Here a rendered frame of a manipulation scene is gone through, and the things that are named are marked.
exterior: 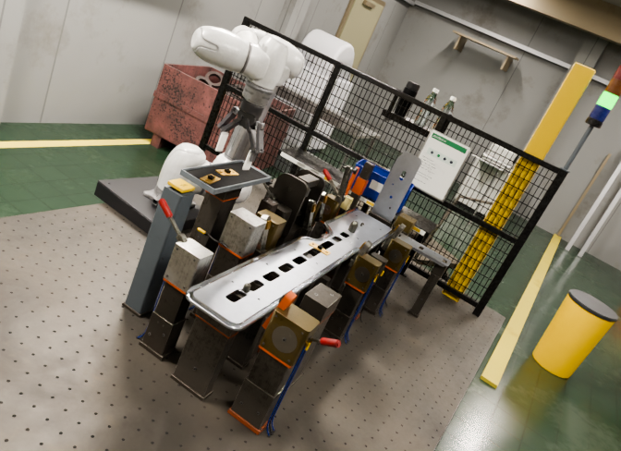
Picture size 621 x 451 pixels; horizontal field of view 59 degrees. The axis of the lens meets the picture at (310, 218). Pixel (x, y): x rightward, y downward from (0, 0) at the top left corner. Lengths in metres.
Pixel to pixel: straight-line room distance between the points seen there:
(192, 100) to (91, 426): 4.00
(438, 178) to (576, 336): 2.19
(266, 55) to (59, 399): 1.11
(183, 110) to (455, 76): 5.87
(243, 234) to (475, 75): 8.45
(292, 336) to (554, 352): 3.53
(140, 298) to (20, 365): 0.41
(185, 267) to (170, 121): 3.83
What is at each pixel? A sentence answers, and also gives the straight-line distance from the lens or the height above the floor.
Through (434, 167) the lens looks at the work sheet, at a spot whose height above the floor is 1.28.
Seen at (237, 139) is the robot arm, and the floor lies 1.14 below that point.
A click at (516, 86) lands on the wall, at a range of 9.81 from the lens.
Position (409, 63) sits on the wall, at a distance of 10.26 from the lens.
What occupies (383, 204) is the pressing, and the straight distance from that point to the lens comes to 2.70.
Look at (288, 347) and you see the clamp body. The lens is 1.46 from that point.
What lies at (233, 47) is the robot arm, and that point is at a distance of 1.74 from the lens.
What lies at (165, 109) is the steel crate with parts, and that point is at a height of 0.38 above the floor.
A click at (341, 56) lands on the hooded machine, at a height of 1.31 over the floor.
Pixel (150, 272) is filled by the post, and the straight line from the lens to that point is 1.78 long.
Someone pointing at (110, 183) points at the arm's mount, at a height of 0.77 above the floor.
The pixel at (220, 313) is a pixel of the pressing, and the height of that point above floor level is 1.00.
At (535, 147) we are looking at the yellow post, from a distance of 2.87.
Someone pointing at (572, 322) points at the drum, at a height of 0.45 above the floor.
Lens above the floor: 1.78
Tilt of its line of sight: 20 degrees down
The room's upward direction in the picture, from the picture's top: 24 degrees clockwise
